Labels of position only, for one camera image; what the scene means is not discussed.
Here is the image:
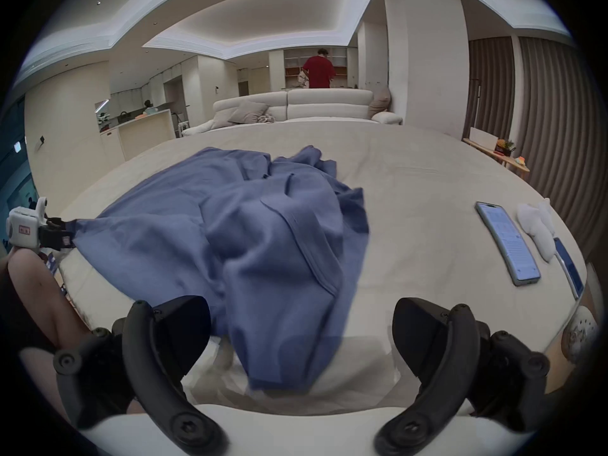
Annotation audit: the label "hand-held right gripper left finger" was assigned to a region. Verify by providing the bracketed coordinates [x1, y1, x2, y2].
[52, 295, 230, 456]

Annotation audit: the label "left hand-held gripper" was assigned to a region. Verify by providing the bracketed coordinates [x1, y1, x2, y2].
[7, 197, 78, 250]

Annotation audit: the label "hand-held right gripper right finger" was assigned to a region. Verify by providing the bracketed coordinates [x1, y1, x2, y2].
[374, 297, 552, 456]

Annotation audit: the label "blue shirt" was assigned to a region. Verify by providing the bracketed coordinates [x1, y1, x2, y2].
[71, 145, 370, 392]

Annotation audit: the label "person's legs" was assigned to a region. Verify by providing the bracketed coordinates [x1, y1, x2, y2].
[5, 249, 143, 417]

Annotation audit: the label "white kitchen counter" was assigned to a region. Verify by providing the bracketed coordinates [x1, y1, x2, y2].
[97, 107, 178, 161]

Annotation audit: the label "round white device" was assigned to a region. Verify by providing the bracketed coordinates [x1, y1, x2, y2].
[560, 306, 600, 364]

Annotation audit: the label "large smartphone with lit screen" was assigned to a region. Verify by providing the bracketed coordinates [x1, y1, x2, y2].
[475, 201, 542, 287]

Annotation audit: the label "slim smartphone with blue screen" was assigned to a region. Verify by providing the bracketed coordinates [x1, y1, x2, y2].
[552, 237, 585, 301]

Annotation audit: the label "small white cloth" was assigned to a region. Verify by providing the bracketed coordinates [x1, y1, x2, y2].
[516, 198, 559, 263]

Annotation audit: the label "bed with beige sheet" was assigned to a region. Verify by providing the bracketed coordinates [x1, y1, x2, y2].
[56, 118, 595, 414]

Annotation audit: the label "taupe cushion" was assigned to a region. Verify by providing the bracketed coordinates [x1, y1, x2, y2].
[228, 101, 270, 125]

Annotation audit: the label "wooden side table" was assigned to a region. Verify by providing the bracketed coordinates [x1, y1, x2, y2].
[463, 126, 531, 180]

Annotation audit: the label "beige cushion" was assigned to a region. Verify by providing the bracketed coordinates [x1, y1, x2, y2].
[368, 88, 393, 119]

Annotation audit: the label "cream sofa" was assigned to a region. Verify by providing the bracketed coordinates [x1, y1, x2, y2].
[181, 88, 403, 138]

